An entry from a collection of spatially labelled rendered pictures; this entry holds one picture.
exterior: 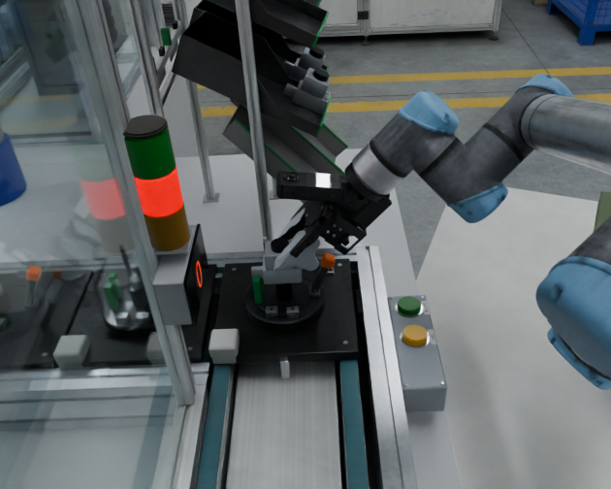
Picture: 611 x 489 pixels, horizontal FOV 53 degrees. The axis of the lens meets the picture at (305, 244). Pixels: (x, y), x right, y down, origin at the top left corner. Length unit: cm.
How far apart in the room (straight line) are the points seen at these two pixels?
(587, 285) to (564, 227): 99
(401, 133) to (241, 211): 73
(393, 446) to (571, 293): 45
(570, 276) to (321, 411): 55
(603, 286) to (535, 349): 68
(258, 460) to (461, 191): 48
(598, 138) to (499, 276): 66
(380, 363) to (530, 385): 28
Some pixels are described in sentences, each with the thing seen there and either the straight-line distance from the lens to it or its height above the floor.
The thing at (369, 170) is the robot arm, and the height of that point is 125.
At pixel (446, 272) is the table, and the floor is 86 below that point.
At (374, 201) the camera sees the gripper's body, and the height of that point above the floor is 120.
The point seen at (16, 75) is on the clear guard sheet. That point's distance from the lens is 51.
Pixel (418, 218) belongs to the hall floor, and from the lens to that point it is 298.
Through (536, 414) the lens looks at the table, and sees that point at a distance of 111.
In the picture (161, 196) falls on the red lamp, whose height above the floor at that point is 134.
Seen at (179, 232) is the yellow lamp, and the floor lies 128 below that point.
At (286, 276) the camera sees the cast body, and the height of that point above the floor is 105.
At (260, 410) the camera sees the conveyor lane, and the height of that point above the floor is 92.
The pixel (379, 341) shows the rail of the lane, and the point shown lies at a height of 95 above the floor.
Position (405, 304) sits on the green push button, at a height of 97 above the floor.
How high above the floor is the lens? 171
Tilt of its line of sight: 37 degrees down
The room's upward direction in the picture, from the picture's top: 4 degrees counter-clockwise
